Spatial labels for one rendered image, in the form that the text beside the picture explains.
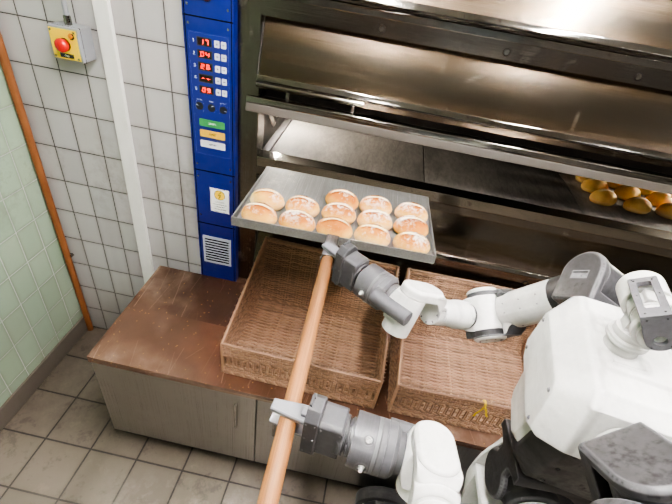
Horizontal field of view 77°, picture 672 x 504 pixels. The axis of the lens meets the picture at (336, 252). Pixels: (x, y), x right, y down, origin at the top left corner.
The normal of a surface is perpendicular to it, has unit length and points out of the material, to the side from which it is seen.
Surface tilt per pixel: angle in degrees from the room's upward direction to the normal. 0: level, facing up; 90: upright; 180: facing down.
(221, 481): 0
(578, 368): 46
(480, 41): 90
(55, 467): 0
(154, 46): 90
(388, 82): 70
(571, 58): 90
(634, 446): 39
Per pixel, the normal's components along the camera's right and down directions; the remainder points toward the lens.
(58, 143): -0.16, 0.58
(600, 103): -0.10, 0.29
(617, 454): -0.32, -0.93
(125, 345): 0.14, -0.78
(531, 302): -0.88, -0.12
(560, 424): -0.88, 0.10
